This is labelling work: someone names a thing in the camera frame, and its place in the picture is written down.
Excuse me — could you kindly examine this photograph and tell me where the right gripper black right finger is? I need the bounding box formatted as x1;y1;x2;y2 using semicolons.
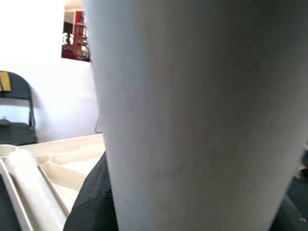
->
273;179;308;231

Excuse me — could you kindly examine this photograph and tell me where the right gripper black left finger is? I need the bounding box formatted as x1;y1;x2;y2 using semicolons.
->
64;153;121;231

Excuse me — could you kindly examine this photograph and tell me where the white plastic children table top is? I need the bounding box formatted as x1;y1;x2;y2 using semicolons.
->
0;133;108;231

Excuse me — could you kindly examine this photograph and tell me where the black metal folding chair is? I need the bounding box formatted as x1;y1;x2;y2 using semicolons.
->
0;71;39;146

